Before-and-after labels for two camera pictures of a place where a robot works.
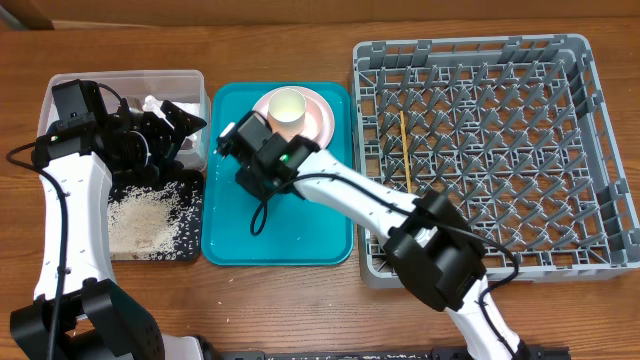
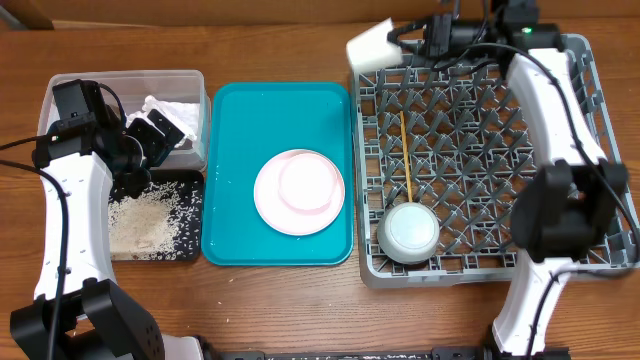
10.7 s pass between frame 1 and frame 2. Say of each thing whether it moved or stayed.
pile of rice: stayed
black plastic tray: stayed
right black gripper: moved
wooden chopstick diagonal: stayed
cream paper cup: moved
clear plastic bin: stayed
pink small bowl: moved
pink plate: moved
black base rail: stayed
